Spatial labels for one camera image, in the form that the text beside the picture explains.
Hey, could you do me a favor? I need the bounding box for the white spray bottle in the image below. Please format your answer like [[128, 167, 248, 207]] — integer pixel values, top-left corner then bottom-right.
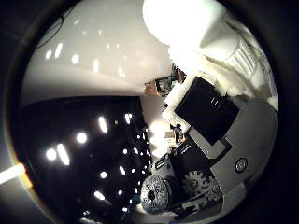
[[142, 0, 278, 108]]

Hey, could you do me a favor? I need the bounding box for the wooden shelf unit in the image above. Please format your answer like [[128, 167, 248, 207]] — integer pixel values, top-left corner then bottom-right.
[[144, 76, 176, 97]]

